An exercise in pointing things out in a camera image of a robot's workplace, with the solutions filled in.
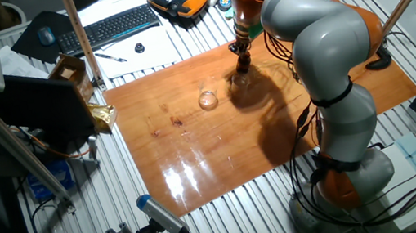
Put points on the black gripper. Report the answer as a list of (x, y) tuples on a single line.
[(240, 47)]

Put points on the black pen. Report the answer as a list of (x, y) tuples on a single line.
[(110, 57)]

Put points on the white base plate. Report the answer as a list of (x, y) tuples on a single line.
[(413, 193)]

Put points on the slanted aluminium profile bar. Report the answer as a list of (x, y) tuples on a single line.
[(0, 135)]

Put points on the light blue box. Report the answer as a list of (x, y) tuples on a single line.
[(415, 151)]

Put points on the small brown cardboard box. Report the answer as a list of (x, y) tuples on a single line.
[(69, 73)]

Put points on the blue computer mouse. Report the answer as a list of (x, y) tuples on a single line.
[(46, 35)]

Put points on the black mouse pad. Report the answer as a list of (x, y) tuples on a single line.
[(28, 44)]

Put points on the black metal screw clamp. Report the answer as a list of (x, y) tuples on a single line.
[(379, 62)]

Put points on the black laptop screen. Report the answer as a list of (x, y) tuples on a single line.
[(41, 108)]

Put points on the white paper sheet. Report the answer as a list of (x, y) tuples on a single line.
[(150, 59)]

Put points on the brown wooden board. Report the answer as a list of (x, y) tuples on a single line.
[(195, 143)]

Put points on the black computer keyboard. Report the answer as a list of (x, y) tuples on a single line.
[(108, 28)]

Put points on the white paper stack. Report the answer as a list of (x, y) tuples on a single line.
[(113, 4)]

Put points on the blue plastic packet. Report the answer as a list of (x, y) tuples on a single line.
[(50, 181)]

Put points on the tan upright frame post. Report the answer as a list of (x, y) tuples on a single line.
[(81, 36)]

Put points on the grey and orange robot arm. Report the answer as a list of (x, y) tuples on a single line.
[(325, 41)]

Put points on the amber glass bottle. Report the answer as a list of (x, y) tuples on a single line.
[(243, 65)]

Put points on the black bottle cap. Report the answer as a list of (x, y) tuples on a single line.
[(139, 47)]

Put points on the clear glass beaker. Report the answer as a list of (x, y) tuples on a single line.
[(239, 80), (208, 98)]

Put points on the gold foil bag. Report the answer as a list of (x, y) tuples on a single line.
[(104, 117)]

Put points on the silver camera with blue end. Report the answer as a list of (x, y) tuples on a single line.
[(163, 216)]

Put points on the crumpled white papers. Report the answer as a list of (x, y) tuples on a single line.
[(10, 65)]

